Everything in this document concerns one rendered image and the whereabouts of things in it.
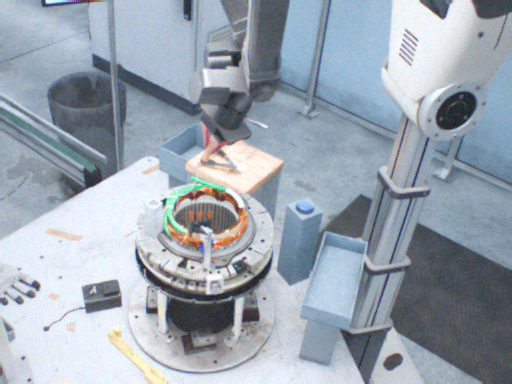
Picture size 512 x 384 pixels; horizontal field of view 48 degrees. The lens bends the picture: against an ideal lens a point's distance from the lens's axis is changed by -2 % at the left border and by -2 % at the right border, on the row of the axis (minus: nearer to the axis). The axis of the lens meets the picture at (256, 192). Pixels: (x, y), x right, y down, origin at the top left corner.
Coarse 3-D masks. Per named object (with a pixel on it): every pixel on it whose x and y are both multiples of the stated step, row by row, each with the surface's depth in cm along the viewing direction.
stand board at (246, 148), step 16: (240, 144) 169; (192, 160) 161; (224, 160) 162; (240, 160) 163; (256, 160) 163; (272, 160) 164; (208, 176) 157; (224, 176) 157; (240, 176) 157; (256, 176) 158; (272, 176) 162
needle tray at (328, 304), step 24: (336, 240) 143; (360, 240) 141; (336, 264) 140; (360, 264) 140; (312, 288) 133; (336, 288) 134; (312, 312) 125; (336, 312) 129; (312, 336) 141; (336, 336) 138; (312, 360) 146
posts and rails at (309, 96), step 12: (324, 0) 344; (324, 12) 348; (324, 24) 352; (312, 60) 369; (312, 72) 374; (312, 84) 379; (300, 96) 390; (312, 96) 383; (312, 108) 392; (336, 108) 375; (360, 120) 367; (384, 132) 360; (456, 144) 335; (444, 156) 343; (468, 168) 337; (492, 180) 331
